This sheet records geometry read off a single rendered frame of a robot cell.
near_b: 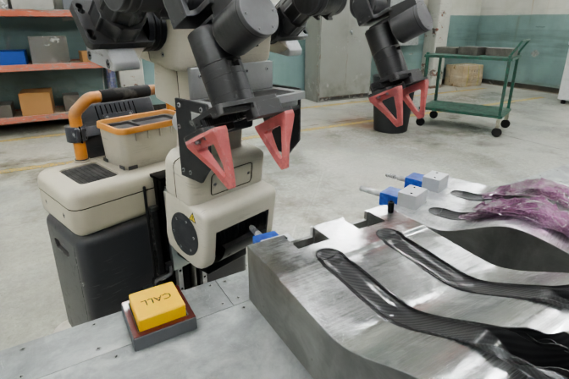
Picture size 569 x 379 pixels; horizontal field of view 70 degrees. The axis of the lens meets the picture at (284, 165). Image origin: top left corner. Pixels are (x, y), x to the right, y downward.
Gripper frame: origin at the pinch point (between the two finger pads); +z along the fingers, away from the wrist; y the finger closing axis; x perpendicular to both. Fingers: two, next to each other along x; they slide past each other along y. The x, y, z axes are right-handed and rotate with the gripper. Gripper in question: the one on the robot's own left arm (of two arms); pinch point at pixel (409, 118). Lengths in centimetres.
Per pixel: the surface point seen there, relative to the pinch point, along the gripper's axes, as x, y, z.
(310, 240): 3.4, -35.0, 12.5
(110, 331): 17, -61, 13
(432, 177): -0.3, 0.2, 13.0
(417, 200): -1.8, -10.9, 14.6
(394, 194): 2.6, -10.4, 13.0
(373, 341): -14, -49, 19
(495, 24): 194, 808, -115
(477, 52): 112, 403, -43
